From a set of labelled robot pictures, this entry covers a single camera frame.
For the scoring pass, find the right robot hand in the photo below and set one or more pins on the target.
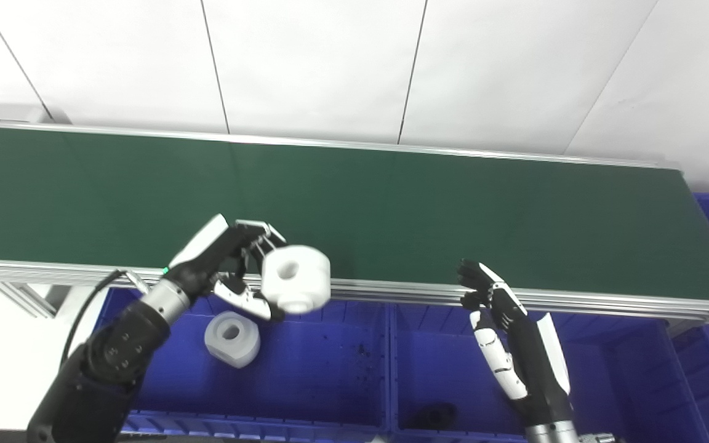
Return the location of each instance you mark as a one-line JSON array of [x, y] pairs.
[[533, 363]]

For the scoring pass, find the aluminium conveyor support leg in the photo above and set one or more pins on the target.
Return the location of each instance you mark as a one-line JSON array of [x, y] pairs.
[[28, 298]]

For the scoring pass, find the grey conveyor end box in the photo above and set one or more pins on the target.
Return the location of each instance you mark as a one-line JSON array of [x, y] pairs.
[[10, 114]]

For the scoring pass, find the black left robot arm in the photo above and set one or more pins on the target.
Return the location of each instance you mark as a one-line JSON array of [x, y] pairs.
[[114, 357]]

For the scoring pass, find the black plastic part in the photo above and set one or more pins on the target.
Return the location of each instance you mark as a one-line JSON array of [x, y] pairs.
[[431, 416]]

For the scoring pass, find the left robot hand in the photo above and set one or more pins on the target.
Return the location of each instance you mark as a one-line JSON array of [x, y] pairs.
[[207, 252]]

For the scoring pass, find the white round plastic part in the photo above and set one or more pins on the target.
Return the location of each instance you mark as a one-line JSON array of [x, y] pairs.
[[299, 277], [234, 341]]

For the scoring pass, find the green conveyor belt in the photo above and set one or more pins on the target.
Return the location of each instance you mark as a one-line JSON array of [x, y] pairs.
[[422, 209], [576, 301]]

